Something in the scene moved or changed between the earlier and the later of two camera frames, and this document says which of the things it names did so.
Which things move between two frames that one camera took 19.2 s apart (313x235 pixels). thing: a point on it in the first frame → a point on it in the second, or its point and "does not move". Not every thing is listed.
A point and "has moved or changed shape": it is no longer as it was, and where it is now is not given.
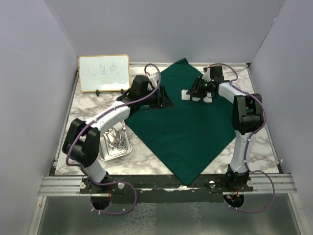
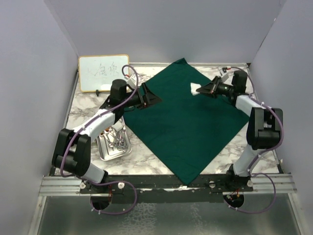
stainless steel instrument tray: [115, 143] does not move
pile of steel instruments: [116, 139] does not move
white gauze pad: [184, 96] has moved or changed shape
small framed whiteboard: [101, 73] does not move
